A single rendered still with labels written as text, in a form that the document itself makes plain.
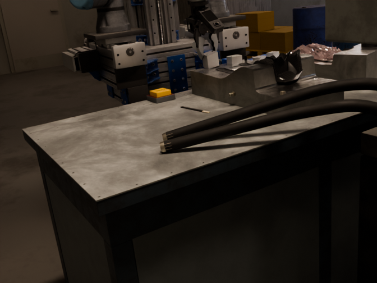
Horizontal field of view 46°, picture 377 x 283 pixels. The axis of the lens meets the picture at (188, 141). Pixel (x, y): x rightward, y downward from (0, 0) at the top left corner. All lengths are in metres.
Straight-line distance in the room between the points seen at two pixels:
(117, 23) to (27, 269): 1.22
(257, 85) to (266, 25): 5.97
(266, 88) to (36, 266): 1.44
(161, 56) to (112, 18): 0.27
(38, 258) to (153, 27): 1.26
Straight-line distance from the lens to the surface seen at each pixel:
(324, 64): 1.73
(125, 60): 1.85
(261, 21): 7.28
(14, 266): 2.39
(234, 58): 1.76
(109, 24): 1.96
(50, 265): 2.31
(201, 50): 1.68
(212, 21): 1.62
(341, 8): 0.82
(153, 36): 2.13
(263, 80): 1.42
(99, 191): 0.97
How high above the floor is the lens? 1.19
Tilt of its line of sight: 19 degrees down
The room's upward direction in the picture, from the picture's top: 6 degrees counter-clockwise
